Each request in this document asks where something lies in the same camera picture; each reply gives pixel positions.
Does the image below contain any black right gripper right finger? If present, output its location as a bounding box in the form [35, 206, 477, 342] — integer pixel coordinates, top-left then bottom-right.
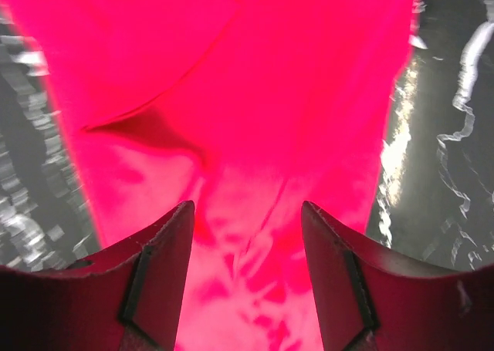
[301, 201, 493, 350]

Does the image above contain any black marble pattern mat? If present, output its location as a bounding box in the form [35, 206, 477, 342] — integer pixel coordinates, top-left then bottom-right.
[1, 0, 493, 270]

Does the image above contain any magenta t shirt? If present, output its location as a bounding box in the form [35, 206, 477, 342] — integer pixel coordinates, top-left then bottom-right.
[1, 0, 414, 350]

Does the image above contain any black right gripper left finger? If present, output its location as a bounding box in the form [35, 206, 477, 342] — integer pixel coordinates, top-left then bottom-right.
[1, 201, 195, 350]

